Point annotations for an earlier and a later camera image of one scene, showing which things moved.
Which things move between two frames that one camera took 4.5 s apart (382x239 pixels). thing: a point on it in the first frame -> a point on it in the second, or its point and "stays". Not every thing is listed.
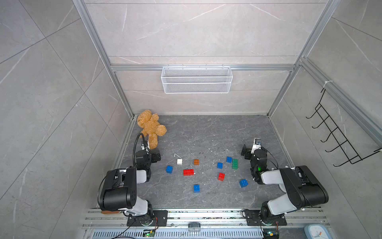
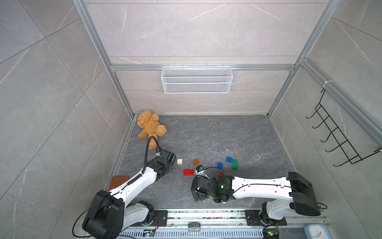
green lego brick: [235, 164] stays
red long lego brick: [188, 172] stays
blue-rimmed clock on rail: [317, 231] stays
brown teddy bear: [148, 122] stays
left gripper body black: [152, 159] -> [168, 166]
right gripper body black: [249, 156] -> [201, 196]
